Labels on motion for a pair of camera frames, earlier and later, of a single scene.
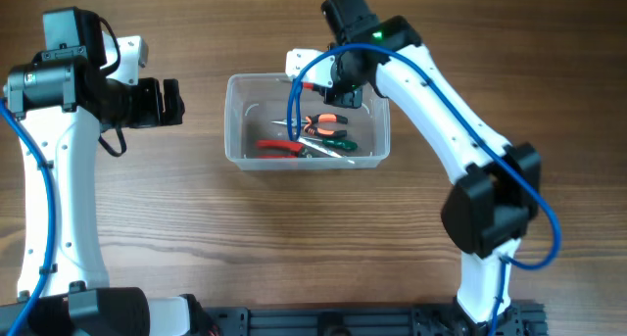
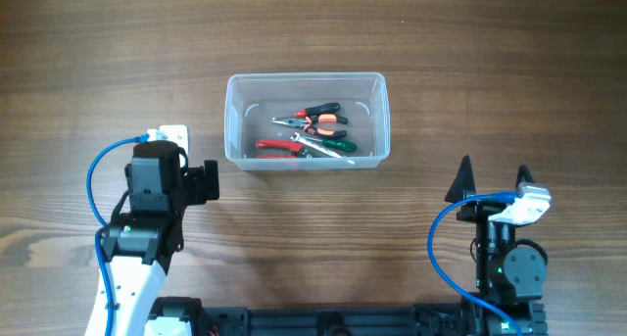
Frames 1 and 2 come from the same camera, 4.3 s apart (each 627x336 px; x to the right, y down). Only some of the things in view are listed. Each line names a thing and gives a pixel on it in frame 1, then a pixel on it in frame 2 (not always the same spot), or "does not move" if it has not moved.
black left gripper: [157, 102] -> [160, 151]
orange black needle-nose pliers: [307, 124] does not move
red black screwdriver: [312, 86] -> [317, 110]
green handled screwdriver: [334, 143] does not move
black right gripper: [344, 94] -> [483, 211]
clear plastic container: [272, 123] does not move
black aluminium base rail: [521, 319] does not move
